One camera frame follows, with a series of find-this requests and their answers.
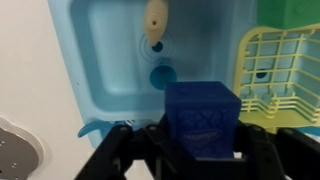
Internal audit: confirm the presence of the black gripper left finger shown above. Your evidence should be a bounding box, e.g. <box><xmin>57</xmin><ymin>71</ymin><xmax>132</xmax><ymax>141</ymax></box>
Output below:
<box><xmin>74</xmin><ymin>113</ymin><xmax>172</xmax><ymax>180</ymax></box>

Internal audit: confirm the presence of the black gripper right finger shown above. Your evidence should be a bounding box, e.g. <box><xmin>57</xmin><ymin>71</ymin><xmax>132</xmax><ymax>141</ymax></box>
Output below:
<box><xmin>233</xmin><ymin>121</ymin><xmax>320</xmax><ymax>180</ymax></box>

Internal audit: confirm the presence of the blue printed building block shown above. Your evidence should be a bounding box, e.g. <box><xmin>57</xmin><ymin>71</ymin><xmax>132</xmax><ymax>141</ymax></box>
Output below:
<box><xmin>164</xmin><ymin>80</ymin><xmax>243</xmax><ymax>160</ymax></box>

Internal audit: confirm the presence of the light blue toy sink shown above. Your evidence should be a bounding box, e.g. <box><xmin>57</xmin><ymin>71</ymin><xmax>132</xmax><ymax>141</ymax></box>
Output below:
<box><xmin>46</xmin><ymin>0</ymin><xmax>320</xmax><ymax>149</ymax></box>

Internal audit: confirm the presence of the green building block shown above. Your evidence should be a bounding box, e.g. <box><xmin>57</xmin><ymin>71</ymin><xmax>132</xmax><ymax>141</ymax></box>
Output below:
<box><xmin>256</xmin><ymin>0</ymin><xmax>320</xmax><ymax>30</ymax></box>

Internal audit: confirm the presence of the small blue toy cup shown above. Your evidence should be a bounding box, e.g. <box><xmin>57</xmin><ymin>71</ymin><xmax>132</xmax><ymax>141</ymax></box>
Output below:
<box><xmin>149</xmin><ymin>57</ymin><xmax>178</xmax><ymax>91</ymax></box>

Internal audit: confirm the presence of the yellow toy dish rack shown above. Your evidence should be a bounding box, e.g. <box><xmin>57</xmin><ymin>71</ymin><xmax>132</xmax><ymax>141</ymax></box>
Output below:
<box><xmin>232</xmin><ymin>23</ymin><xmax>320</xmax><ymax>129</ymax></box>

